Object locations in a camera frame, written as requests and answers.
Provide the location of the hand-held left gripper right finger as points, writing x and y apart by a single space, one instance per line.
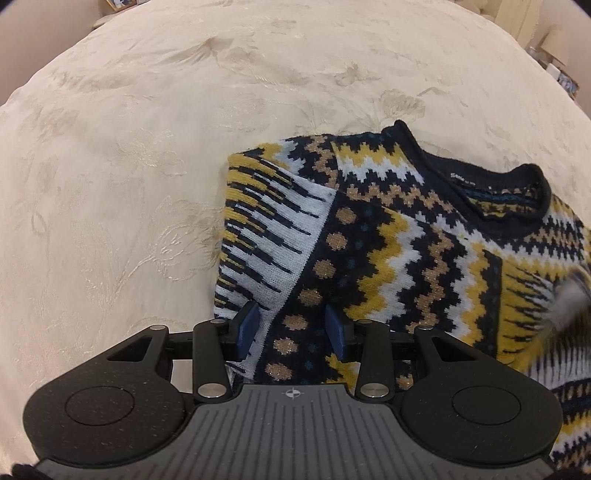
336 330

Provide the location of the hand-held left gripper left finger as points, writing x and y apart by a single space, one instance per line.
246 328

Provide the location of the patterned knit sweater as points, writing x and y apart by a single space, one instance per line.
406 258

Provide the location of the cream embroidered bedspread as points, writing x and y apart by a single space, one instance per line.
161 152

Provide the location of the small photo frame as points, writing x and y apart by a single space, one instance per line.
569 83

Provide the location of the wooden photo frame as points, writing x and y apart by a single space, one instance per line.
121 3

